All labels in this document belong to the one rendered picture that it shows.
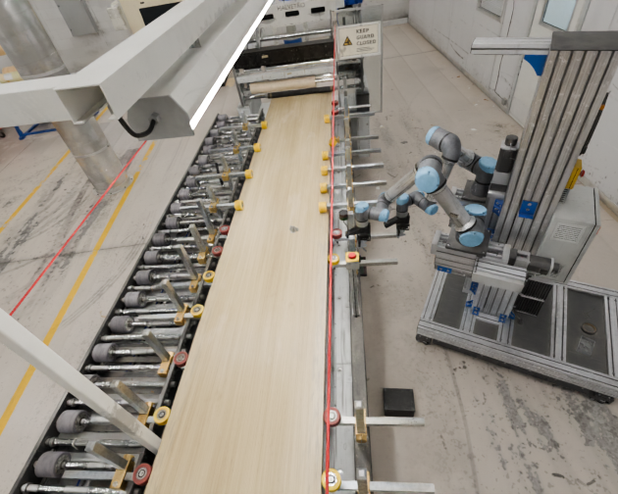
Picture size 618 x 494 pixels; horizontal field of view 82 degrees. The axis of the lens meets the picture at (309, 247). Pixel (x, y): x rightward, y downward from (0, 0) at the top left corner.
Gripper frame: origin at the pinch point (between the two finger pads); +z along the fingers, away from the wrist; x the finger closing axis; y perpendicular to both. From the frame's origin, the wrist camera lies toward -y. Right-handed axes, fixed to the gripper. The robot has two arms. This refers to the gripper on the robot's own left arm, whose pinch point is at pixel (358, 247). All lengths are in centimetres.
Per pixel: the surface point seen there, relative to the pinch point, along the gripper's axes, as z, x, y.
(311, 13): -72, 302, -28
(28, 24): -99, 259, -323
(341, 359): 33, -61, -15
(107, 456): -5, -122, -116
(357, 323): 24.2, -42.2, -3.9
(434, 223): 92, 121, 88
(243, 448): 6, -117, -60
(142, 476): 7, -127, -103
